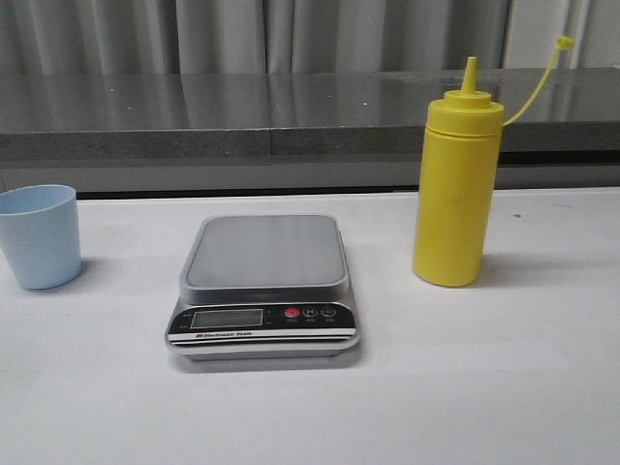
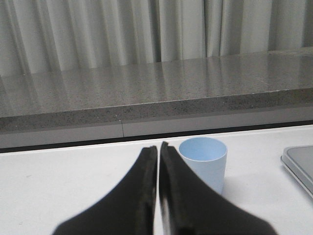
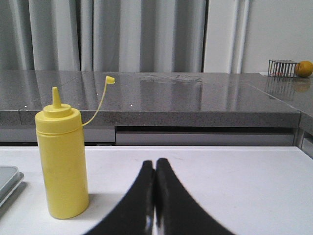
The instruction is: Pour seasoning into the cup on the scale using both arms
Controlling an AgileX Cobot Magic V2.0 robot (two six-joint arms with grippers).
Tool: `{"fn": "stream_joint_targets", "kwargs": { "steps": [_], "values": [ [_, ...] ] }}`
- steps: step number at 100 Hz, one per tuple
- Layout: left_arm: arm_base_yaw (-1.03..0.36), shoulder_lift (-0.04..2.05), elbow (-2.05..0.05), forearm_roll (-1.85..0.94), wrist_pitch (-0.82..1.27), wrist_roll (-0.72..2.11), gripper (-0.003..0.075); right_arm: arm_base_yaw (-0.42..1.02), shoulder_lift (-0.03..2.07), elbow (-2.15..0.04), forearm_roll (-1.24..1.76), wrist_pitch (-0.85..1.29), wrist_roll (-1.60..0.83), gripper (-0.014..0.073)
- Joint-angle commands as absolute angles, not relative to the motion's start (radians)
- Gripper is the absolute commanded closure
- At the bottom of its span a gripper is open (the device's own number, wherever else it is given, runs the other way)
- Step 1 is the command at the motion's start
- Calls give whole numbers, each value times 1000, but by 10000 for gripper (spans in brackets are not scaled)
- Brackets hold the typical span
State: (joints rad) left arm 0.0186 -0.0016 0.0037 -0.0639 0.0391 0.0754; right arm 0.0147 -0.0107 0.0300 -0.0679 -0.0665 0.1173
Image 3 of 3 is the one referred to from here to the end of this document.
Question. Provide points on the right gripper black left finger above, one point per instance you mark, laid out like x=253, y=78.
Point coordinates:
x=134, y=213

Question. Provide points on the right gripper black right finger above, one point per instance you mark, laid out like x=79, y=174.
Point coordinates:
x=177, y=213

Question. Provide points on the yellow squeeze bottle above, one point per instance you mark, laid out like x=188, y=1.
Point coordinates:
x=60, y=138

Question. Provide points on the grey digital kitchen scale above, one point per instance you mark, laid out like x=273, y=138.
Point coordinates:
x=11, y=186

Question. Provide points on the grey stone counter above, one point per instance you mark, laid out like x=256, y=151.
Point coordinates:
x=155, y=108

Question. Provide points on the grey curtain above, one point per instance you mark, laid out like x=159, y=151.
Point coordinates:
x=122, y=35

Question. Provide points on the yellow lemon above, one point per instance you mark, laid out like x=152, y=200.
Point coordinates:
x=304, y=69

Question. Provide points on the metal wire rack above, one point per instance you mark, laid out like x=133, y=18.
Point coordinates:
x=282, y=68

